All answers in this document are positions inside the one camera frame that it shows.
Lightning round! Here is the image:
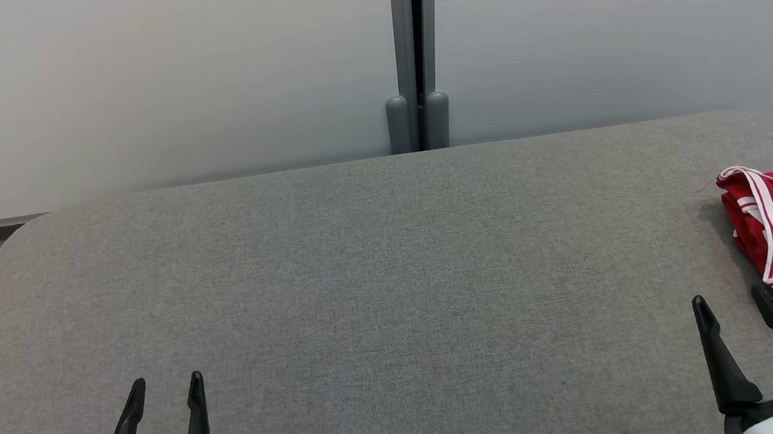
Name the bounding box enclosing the grey partition post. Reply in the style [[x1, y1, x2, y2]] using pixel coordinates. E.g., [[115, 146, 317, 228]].
[[414, 0, 453, 150], [375, 0, 429, 155]]

